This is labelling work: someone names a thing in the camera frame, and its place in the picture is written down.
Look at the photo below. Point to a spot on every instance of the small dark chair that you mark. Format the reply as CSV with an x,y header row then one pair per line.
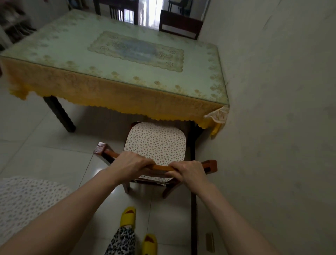
x,y
181,4

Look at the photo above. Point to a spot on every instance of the person's right forearm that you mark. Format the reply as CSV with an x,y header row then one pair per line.
x,y
231,226

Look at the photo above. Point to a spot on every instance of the person's right fingers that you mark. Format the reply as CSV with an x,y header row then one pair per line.
x,y
173,169

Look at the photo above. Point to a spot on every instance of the brown wooden chair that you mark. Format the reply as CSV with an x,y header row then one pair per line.
x,y
106,155

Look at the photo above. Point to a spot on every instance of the dark wooden chair slatted back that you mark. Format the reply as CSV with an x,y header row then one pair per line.
x,y
118,9

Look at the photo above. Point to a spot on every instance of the shoe rack with shoes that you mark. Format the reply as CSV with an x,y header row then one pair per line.
x,y
15,23

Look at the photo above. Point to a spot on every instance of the yellow slipper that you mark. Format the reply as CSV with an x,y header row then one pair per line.
x,y
150,245
128,216

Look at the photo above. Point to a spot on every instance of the dark wooden chair solid back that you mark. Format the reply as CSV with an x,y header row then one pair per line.
x,y
179,22

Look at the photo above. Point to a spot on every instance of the rectangular lace mat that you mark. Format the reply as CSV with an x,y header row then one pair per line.
x,y
136,50

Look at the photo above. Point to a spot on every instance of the white lace cloth corner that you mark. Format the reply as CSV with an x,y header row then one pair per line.
x,y
219,114

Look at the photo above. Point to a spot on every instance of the person's left fingers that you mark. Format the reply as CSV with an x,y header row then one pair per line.
x,y
147,163

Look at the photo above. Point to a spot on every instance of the leopard print trouser leg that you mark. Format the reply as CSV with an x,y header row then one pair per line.
x,y
121,241

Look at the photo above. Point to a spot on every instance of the yellow lace tablecloth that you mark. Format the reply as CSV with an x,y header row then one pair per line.
x,y
78,89

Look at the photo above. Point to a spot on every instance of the person's left hand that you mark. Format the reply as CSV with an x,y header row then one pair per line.
x,y
128,165

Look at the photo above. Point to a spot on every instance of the person's left forearm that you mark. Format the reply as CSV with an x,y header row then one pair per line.
x,y
60,220

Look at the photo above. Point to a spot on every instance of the dark wooden dining table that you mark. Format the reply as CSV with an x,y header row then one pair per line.
x,y
61,115

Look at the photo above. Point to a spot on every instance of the white floral seat cushion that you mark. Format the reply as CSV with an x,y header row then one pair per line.
x,y
156,144

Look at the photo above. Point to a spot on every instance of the person's right hand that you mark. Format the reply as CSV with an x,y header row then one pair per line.
x,y
191,174

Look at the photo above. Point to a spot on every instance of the round white floral cushion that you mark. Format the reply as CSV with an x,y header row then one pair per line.
x,y
23,202

